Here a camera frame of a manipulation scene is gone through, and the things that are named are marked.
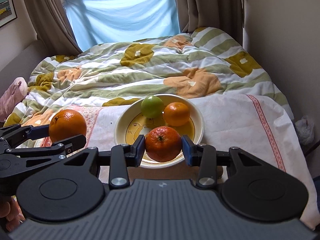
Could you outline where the left brown curtain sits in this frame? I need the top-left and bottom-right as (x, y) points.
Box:
(24, 0), (82, 56)

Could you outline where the brown kiwi plain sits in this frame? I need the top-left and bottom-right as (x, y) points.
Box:
(217, 166), (223, 179)

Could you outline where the large orange front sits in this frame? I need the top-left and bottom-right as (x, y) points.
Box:
(49, 109), (87, 142)

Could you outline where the blue cloth over window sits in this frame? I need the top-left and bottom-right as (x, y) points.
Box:
(65, 0), (180, 51)

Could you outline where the cream duck pattern bowl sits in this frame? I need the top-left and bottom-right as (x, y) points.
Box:
(114, 94), (204, 168)

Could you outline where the brown curtain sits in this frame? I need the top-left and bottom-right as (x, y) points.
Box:
(175, 0), (244, 44)
(24, 0), (82, 56)

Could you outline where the right brown curtain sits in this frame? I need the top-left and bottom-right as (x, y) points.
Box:
(175, 0), (244, 44)

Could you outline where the floral striped duvet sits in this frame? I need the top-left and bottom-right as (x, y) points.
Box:
(4, 27), (292, 126)

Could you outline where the large orange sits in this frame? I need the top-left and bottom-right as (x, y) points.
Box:
(49, 109), (87, 142)
(163, 102), (190, 127)

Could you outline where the green apple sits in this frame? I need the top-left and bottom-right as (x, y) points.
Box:
(140, 95), (164, 119)

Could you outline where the pink plush toy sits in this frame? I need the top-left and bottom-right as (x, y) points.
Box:
(0, 77), (28, 122)

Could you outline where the person left hand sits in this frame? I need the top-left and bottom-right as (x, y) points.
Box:
(1, 196), (25, 232)

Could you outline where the framed wall picture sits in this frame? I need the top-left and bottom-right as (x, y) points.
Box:
(0, 0), (17, 27)

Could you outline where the small mandarin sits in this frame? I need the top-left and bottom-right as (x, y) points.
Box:
(145, 126), (182, 163)

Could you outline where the beige headboard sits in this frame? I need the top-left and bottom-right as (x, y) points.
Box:
(0, 40), (49, 96)

